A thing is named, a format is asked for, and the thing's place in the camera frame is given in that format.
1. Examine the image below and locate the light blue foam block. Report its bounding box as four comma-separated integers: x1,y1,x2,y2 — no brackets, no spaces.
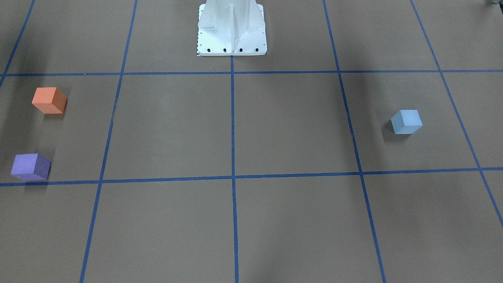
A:
391,109,423,134

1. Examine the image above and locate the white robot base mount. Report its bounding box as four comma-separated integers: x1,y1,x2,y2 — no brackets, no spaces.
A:
196,0,268,56

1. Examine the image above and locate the orange foam block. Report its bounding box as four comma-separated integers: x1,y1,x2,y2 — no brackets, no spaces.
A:
32,87,68,114

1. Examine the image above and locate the purple foam block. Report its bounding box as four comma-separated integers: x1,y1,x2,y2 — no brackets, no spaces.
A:
11,153,51,182

